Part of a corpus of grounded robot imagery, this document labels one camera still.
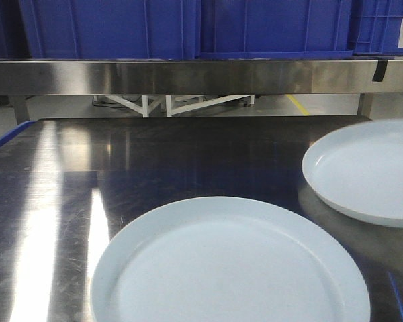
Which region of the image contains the light blue plate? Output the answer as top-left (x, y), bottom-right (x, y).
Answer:
top-left (91, 197), bottom-right (371, 321)
top-left (302, 119), bottom-right (403, 228)

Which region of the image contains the large blue crate middle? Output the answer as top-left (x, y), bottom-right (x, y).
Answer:
top-left (199, 0), bottom-right (352, 60)

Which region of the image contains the large blue crate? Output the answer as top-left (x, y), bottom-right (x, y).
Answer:
top-left (19, 1), bottom-right (201, 60)
top-left (199, 0), bottom-right (352, 60)

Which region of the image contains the large blue crate left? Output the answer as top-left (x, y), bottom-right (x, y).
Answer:
top-left (19, 1), bottom-right (201, 60)

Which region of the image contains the black tape strip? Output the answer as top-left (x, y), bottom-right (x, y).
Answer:
top-left (372, 59), bottom-right (388, 83)

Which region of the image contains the blue crate with label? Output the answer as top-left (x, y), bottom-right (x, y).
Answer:
top-left (347, 1), bottom-right (403, 56)

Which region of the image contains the white metal frame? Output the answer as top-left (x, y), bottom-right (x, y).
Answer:
top-left (92, 94), bottom-right (256, 117)

